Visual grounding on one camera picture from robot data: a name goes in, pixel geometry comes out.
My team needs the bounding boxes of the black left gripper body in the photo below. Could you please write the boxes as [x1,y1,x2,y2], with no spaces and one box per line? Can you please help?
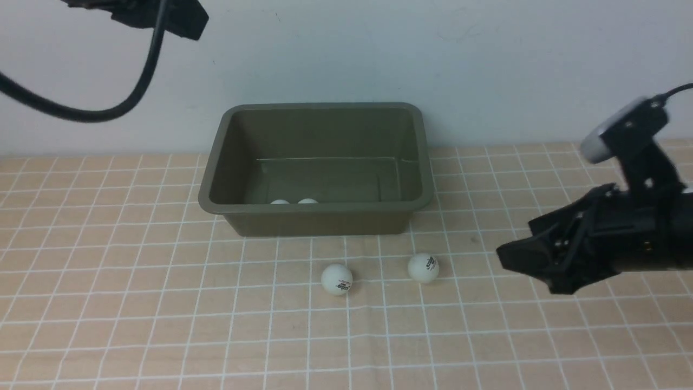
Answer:
[64,1,210,41]

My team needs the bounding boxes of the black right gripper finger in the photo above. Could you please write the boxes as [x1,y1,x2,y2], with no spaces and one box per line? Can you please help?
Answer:
[496,236,564,277]
[534,270,621,295]

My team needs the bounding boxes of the white ping-pong ball with logo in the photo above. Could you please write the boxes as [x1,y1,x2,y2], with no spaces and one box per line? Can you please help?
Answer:
[320,264,354,296]

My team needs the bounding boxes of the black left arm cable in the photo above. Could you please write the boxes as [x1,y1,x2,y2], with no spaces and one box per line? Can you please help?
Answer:
[0,0,168,123]

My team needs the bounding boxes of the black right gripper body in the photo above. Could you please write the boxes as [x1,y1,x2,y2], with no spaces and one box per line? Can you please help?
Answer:
[528,184,691,282]

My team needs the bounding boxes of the beige checkered tablecloth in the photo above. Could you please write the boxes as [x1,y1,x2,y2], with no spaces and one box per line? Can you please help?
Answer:
[1,144,692,389]

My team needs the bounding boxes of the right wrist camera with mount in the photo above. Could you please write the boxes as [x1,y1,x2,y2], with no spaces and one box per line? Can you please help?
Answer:
[579,95,685,202]

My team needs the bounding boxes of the olive green plastic bin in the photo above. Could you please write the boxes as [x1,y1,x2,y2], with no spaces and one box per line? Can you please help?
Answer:
[198,103,435,237]

